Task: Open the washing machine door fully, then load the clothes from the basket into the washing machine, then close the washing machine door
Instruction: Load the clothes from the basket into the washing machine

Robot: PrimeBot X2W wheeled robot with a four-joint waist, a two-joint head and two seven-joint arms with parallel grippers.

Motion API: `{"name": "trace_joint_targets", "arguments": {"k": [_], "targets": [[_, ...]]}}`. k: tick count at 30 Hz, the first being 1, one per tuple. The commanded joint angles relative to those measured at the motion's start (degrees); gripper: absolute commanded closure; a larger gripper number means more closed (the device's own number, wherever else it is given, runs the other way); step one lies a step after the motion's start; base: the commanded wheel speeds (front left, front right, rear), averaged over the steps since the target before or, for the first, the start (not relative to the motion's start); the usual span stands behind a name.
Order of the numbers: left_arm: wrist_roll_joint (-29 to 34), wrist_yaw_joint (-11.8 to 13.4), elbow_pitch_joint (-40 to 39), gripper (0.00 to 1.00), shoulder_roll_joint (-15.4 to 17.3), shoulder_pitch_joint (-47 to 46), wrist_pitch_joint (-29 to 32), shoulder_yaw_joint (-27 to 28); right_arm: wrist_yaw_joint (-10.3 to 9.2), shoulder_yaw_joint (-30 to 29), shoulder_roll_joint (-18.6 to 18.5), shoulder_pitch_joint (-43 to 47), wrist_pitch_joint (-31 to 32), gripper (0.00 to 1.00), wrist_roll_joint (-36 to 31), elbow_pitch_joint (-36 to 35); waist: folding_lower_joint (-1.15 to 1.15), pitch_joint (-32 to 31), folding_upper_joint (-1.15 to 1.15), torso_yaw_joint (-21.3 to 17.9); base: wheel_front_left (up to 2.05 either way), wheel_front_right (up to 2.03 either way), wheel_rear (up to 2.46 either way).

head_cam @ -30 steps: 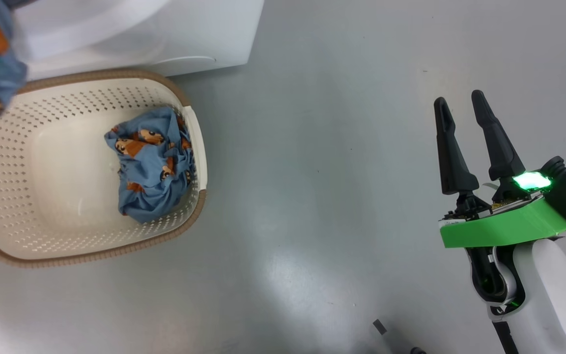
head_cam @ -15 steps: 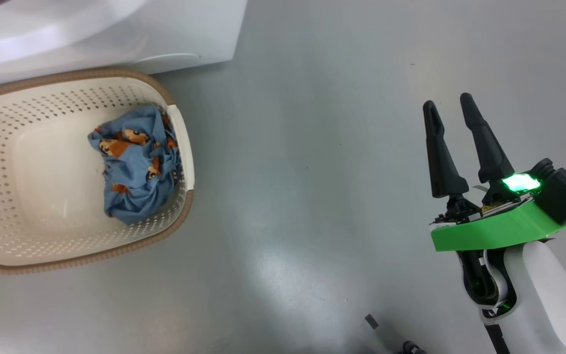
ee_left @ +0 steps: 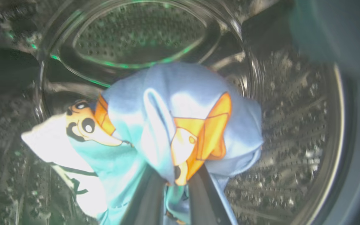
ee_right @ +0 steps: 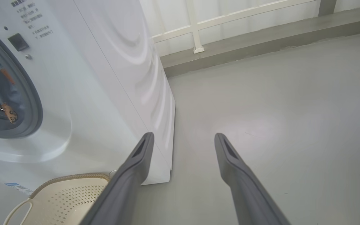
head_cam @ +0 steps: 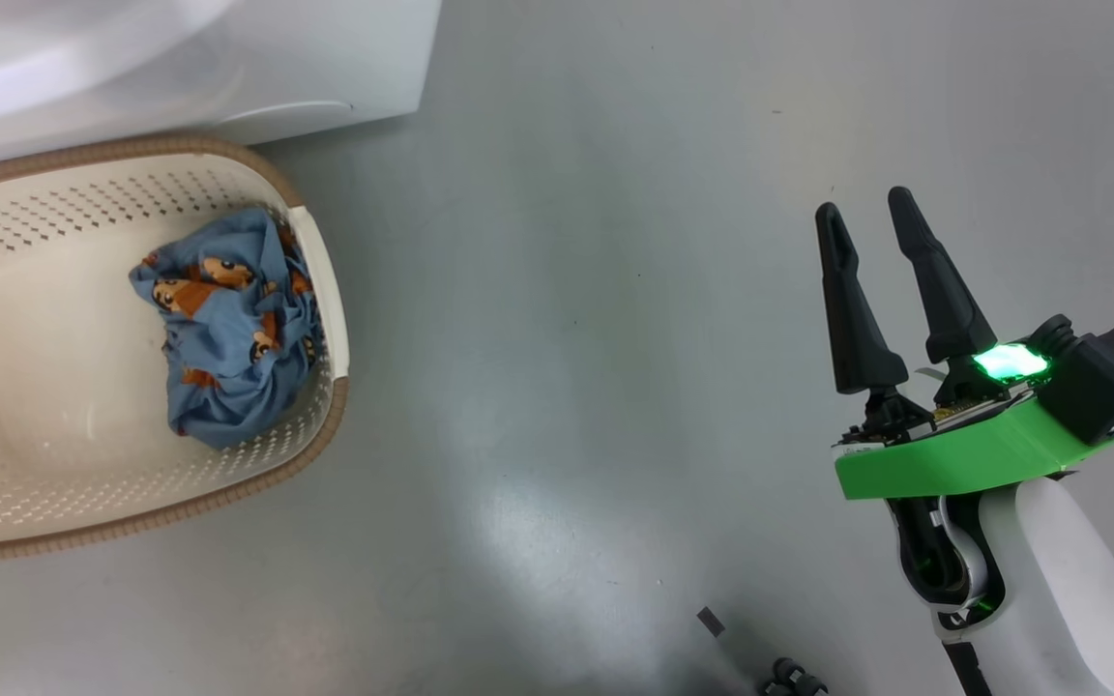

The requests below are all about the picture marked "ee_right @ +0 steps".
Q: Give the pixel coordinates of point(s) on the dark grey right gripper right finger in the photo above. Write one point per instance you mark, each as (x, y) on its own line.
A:
(248, 197)

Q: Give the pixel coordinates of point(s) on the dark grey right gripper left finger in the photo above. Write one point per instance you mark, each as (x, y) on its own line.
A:
(120, 193)

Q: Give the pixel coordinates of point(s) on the white washing machine body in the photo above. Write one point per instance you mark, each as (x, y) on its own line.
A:
(89, 93)

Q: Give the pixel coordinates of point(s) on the black door lock socket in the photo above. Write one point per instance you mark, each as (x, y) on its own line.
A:
(18, 42)

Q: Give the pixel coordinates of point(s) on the round white filter cover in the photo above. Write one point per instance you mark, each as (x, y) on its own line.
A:
(113, 173)

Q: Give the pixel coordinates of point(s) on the cream perforated laundry basket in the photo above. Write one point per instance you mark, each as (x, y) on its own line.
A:
(67, 197)

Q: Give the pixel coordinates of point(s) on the blue energy label sticker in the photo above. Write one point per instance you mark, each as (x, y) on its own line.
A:
(17, 187)

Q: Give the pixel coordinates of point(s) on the white metal railing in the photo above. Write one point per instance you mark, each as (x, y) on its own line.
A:
(195, 28)

